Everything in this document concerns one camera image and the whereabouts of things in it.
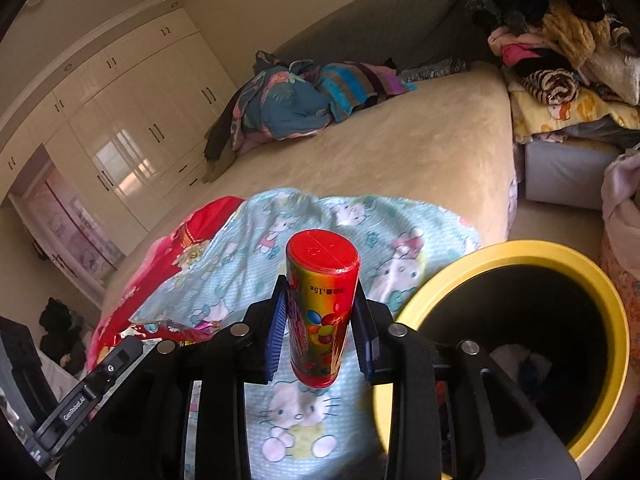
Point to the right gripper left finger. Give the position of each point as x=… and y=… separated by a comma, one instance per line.
x=277, y=319

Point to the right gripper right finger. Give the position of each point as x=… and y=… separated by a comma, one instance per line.
x=370, y=321

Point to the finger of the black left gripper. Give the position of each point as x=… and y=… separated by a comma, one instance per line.
x=120, y=358

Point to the red candy tube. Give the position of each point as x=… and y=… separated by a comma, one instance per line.
x=322, y=271

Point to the white paper trash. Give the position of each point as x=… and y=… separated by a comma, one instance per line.
x=520, y=364

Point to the pink bedroom door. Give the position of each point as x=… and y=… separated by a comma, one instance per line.
x=62, y=227

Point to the yellow-rimmed black trash bin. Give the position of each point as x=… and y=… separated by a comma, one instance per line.
x=553, y=301

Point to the red floral blanket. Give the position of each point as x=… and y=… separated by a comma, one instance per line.
x=160, y=262

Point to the light blue cartoon blanket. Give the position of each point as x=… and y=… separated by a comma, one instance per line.
x=314, y=420

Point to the beige bed mattress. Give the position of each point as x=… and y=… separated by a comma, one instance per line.
x=449, y=143

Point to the cream wardrobe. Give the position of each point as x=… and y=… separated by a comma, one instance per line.
x=127, y=128

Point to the colourful folded quilt pile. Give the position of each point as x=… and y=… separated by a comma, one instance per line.
x=285, y=101

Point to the grey storage box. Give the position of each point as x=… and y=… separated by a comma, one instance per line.
x=569, y=173

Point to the grey upholstered headboard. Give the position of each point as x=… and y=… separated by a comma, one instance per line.
x=408, y=32

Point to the pile of clothes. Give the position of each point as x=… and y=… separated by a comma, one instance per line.
x=572, y=67

